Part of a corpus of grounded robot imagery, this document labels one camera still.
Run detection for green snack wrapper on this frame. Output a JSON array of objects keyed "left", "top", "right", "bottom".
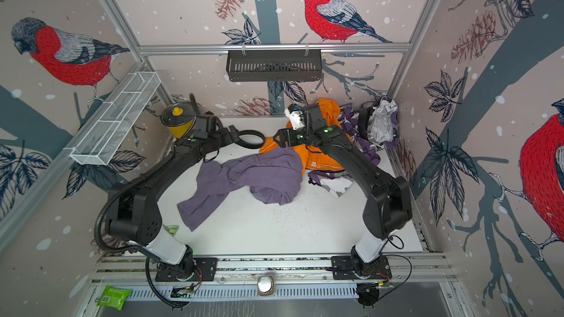
[{"left": 164, "top": 225, "right": 179, "bottom": 237}]

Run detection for green wipes packet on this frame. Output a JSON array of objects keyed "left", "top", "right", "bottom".
[{"left": 97, "top": 286, "right": 132, "bottom": 311}]

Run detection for white wire mesh shelf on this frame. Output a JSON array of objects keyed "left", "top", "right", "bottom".
[{"left": 70, "top": 71, "right": 162, "bottom": 165}]

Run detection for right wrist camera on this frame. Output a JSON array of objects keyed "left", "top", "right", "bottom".
[{"left": 284, "top": 104, "right": 305, "bottom": 131}]

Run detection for lavender purple trousers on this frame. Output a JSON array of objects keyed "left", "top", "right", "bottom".
[{"left": 177, "top": 148, "right": 303, "bottom": 231}]

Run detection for purple camouflage trousers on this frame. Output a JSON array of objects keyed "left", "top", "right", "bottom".
[{"left": 308, "top": 97, "right": 399, "bottom": 198}]

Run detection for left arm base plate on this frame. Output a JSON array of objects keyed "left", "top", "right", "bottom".
[{"left": 155, "top": 257, "right": 218, "bottom": 283}]

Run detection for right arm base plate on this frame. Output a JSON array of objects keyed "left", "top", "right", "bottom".
[{"left": 325, "top": 255, "right": 392, "bottom": 280}]

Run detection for yellow pot with lid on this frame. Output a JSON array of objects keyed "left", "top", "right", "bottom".
[{"left": 160, "top": 102, "right": 196, "bottom": 139}]

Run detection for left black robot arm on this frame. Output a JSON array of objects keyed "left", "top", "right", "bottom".
[{"left": 93, "top": 94, "right": 234, "bottom": 276}]

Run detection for black hanging basket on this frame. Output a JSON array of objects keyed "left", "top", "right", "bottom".
[{"left": 226, "top": 49, "right": 323, "bottom": 82}]

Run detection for orange trousers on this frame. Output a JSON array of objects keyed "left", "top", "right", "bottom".
[{"left": 258, "top": 98, "right": 356, "bottom": 176}]

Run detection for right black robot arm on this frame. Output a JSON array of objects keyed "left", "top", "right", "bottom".
[{"left": 274, "top": 104, "right": 413, "bottom": 278}]

